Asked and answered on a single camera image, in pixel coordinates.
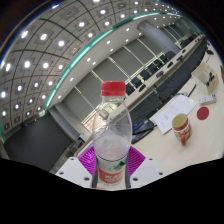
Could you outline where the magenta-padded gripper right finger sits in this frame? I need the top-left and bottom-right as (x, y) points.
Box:
(125, 146), (166, 190)

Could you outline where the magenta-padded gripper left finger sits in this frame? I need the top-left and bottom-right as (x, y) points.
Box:
(54, 146), (100, 190)

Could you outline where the clear red-capped water bottle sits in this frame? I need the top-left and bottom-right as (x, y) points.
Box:
(92, 80), (134, 191)

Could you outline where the red and cream mug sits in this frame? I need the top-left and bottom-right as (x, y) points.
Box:
(171, 113), (193, 147)

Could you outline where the white printed paper sheet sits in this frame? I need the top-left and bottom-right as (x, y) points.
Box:
(149, 94), (198, 135)

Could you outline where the flat round red coaster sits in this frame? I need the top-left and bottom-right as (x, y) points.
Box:
(196, 106), (210, 121)

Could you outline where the row of black office chairs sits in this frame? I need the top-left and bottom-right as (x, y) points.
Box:
(124, 49), (178, 96)

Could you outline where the long curved conference desk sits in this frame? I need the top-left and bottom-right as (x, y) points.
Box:
(126, 34), (211, 128)

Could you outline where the grey round pillar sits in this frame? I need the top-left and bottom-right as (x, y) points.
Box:
(136, 19), (183, 56)

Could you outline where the group of ceiling lights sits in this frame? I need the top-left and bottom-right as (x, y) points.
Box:
(0, 0), (188, 134)

